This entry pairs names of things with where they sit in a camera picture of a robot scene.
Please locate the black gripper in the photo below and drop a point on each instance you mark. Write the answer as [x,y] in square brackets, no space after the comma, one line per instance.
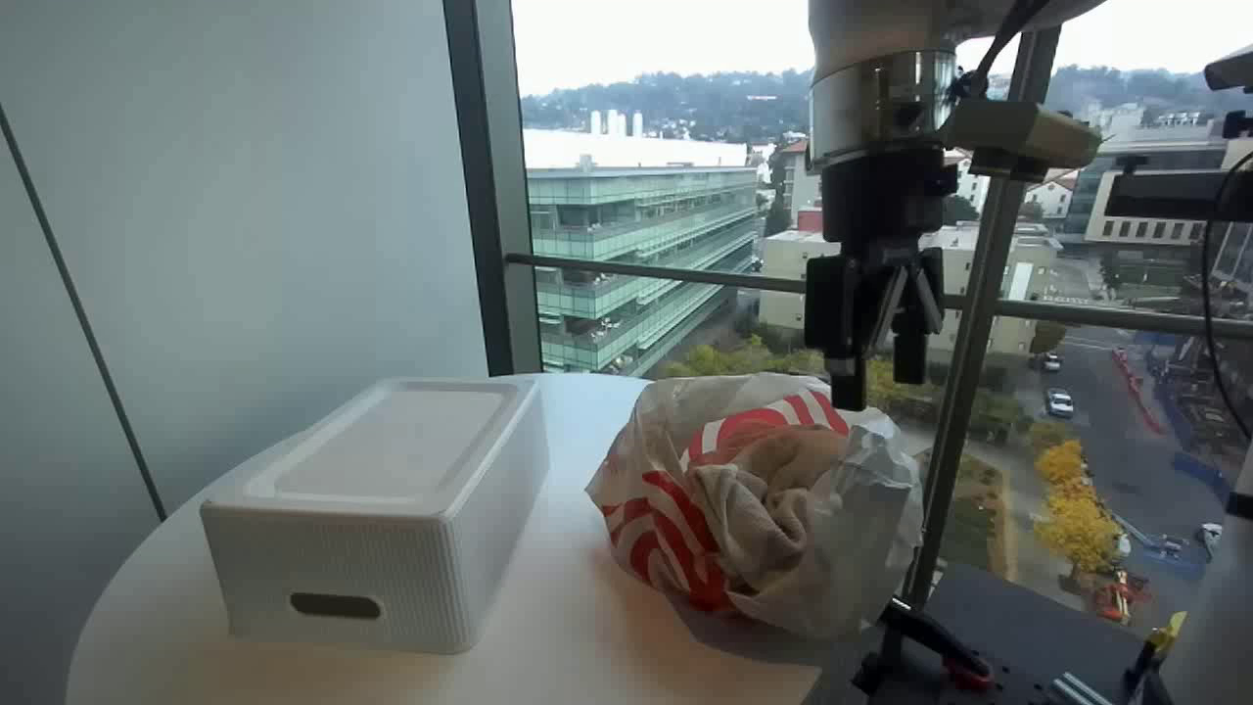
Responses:
[882,195]

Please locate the metal stand pole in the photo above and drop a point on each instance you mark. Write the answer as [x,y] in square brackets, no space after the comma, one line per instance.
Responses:
[968,353]

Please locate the white parked car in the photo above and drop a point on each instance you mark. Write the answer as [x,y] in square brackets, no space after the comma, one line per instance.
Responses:
[1058,404]

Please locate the metal balcony railing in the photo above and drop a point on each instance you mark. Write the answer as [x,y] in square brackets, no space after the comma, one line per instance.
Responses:
[1083,314]

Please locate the white red-printed plastic bag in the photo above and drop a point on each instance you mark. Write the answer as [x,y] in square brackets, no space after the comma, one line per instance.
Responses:
[668,520]

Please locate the black red clamp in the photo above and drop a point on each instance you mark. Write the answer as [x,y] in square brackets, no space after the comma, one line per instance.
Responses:
[932,639]

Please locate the black side platform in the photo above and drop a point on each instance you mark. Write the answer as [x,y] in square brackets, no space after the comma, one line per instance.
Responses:
[1043,626]

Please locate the white plastic storage box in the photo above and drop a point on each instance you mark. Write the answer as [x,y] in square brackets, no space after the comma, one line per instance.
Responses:
[391,520]

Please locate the black mounted camera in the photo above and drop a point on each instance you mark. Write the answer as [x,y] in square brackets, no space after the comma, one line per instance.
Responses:
[1174,191]

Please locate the dark window frame post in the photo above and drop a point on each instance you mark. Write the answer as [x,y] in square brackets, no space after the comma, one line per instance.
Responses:
[493,180]

